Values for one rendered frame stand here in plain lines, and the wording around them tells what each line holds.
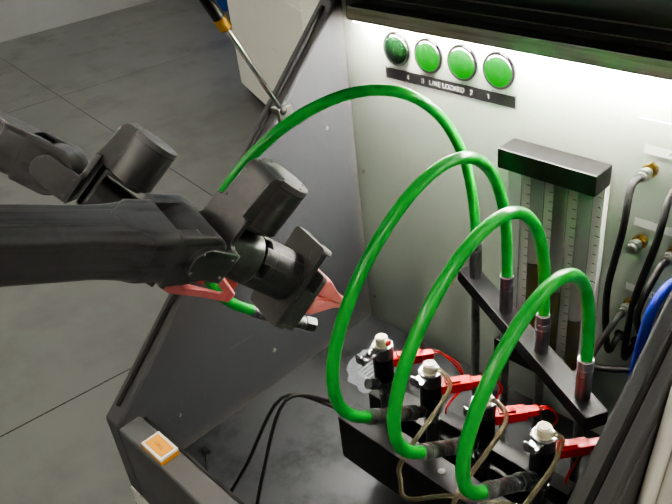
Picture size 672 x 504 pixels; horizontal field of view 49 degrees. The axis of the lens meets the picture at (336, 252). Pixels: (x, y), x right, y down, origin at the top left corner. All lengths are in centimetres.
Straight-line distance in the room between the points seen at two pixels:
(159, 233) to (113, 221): 4
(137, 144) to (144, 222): 23
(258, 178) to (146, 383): 53
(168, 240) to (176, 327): 51
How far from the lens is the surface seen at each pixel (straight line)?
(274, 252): 78
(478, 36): 100
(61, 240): 61
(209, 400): 127
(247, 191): 72
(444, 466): 100
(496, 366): 69
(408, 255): 131
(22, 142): 91
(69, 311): 322
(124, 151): 89
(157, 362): 116
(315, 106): 86
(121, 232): 64
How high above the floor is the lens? 174
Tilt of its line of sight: 33 degrees down
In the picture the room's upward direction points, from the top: 7 degrees counter-clockwise
